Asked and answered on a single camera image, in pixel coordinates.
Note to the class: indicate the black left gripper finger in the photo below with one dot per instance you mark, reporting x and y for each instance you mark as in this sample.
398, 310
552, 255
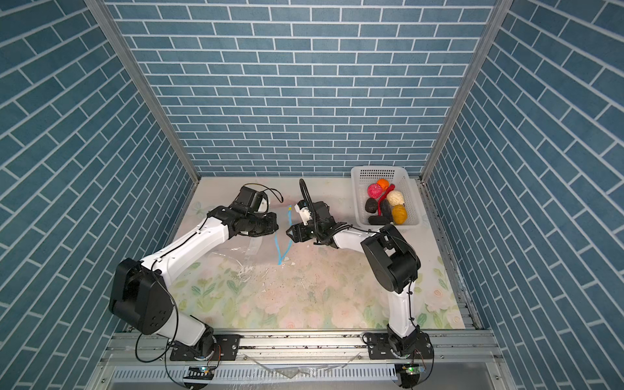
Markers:
270, 219
271, 229

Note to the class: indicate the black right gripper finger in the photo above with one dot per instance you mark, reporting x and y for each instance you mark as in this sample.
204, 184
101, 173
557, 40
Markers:
292, 228
293, 237

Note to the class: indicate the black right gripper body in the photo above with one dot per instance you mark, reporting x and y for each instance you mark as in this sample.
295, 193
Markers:
312, 231

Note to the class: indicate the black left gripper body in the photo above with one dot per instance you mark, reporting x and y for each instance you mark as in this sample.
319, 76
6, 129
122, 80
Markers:
253, 226

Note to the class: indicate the clear zip top bag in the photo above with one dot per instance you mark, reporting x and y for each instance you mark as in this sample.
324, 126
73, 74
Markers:
271, 250

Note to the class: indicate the small black food ball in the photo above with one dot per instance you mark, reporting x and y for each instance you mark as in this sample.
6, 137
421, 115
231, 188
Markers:
371, 206

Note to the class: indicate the pink round food ball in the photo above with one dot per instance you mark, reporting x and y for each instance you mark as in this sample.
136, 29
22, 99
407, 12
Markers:
375, 191

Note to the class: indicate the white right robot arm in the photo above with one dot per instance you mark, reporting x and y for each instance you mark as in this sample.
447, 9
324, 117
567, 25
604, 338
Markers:
392, 259

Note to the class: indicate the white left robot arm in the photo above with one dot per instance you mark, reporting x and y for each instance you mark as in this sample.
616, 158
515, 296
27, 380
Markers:
140, 288

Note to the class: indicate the long black food piece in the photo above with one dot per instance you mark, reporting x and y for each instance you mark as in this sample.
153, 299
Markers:
386, 210

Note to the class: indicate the yellow food ball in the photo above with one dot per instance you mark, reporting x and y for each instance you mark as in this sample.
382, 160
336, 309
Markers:
399, 214

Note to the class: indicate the cream white food ball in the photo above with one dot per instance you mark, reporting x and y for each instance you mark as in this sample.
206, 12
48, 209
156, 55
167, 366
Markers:
395, 198

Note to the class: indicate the white plastic perforated basket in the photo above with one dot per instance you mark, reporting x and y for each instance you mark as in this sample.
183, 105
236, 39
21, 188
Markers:
364, 176

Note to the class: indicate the red chili pepper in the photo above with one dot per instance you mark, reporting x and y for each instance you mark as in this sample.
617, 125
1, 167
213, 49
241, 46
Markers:
383, 197

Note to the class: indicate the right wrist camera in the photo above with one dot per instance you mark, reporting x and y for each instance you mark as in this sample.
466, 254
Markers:
304, 213

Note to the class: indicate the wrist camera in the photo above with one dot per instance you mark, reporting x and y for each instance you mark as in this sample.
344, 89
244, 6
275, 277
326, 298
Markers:
250, 201
304, 213

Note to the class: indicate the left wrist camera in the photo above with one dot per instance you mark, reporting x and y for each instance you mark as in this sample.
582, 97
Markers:
250, 201

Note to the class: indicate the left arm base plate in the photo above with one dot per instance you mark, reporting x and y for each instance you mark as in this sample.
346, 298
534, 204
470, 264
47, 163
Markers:
212, 347

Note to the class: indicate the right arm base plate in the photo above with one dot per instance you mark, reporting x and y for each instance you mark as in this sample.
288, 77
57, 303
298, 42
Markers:
386, 346

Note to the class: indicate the aluminium mounting rail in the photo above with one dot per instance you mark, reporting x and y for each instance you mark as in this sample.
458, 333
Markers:
457, 358

